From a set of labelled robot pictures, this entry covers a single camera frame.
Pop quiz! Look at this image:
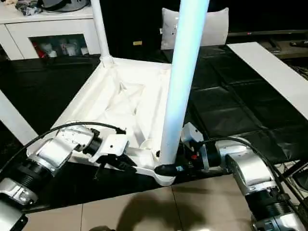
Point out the white flat board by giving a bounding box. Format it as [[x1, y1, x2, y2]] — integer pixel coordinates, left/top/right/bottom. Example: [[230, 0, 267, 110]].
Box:
[[226, 42, 308, 121]]

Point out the black cabinet with gold label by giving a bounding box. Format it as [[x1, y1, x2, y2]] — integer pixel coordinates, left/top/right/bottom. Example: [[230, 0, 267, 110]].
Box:
[[99, 0, 308, 51]]

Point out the white glass-door cabinet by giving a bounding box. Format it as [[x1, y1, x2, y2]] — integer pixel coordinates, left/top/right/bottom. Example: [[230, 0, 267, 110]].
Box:
[[0, 5, 102, 61]]

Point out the grey cushion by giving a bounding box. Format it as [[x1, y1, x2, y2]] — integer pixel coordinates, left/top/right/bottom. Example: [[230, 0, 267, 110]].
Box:
[[160, 7, 230, 50]]

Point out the dark round appliance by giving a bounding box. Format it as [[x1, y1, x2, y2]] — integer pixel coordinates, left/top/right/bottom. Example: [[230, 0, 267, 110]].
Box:
[[14, 0, 92, 14]]

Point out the floor cable bundle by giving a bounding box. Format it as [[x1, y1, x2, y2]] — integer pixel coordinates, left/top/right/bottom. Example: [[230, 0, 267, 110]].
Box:
[[284, 161, 308, 193]]

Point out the white plastic table leg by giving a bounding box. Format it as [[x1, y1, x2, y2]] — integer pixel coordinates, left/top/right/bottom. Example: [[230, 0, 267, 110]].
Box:
[[90, 0, 115, 68], [155, 0, 210, 187], [0, 90, 39, 146]]

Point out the white plastic table top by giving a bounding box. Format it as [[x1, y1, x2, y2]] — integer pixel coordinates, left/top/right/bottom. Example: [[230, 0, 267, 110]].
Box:
[[26, 57, 180, 187]]

